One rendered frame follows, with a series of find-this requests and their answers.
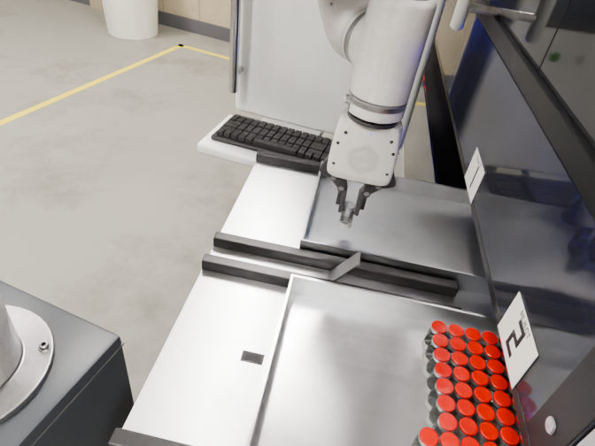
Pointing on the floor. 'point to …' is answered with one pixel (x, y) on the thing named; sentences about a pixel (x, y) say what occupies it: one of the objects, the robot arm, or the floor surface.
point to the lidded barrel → (131, 19)
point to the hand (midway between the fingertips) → (351, 199)
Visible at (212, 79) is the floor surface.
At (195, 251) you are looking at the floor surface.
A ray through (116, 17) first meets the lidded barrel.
